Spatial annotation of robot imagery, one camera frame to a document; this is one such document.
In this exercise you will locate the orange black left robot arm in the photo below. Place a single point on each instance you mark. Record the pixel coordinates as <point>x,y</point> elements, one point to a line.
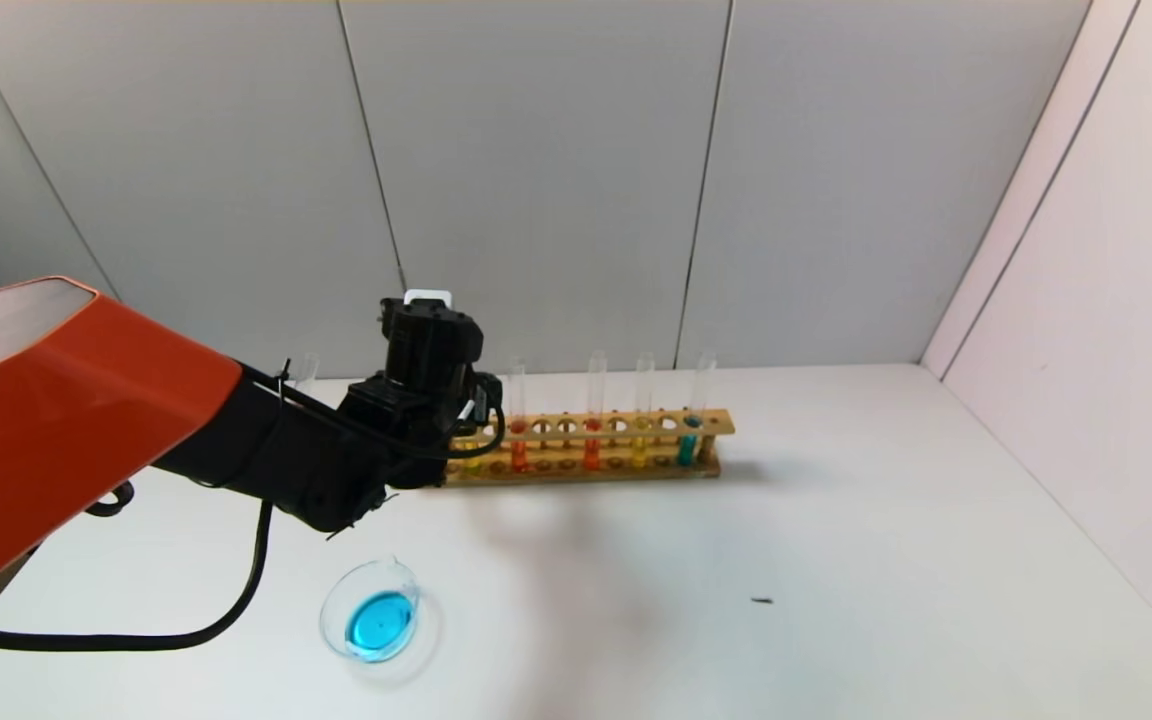
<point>36,430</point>

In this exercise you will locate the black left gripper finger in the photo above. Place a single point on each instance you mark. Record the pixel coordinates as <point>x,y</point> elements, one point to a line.
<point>491,395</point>

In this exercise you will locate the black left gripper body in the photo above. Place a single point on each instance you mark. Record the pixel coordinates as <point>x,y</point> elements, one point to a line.
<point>483,402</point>

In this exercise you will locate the glass test tube blue pigment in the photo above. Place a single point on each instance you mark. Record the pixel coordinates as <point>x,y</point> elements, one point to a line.
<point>306,372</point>

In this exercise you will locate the glass test tube orange pigment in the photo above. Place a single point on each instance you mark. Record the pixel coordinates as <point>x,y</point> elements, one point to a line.
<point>592,455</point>
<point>517,455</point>

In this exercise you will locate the clear glass beaker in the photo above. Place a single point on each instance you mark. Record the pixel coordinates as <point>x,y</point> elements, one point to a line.
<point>376,620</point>

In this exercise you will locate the wooden test tube rack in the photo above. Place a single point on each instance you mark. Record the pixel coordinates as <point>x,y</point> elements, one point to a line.
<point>616,476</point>

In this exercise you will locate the glass test tube yellow pigment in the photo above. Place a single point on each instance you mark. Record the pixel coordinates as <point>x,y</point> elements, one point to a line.
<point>640,452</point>
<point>471,460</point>

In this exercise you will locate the glass test tube teal pigment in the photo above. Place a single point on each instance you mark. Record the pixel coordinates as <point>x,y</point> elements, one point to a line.
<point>686,450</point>

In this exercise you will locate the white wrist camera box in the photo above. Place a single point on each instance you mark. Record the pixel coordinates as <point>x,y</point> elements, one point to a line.
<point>428,297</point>

